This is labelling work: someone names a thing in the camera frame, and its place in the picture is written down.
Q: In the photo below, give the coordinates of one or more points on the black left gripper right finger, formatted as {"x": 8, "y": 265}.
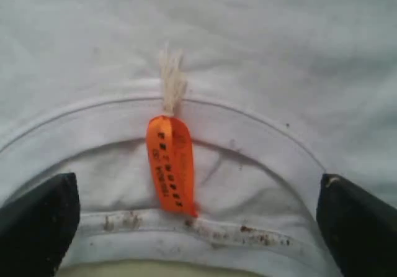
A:
{"x": 358, "y": 228}

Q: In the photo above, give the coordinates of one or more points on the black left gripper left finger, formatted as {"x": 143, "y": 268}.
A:
{"x": 38, "y": 227}

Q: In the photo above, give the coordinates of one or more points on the white t-shirt red lettering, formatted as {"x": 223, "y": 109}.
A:
{"x": 279, "y": 92}

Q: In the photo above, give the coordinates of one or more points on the orange neck label tag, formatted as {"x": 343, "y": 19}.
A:
{"x": 169, "y": 143}

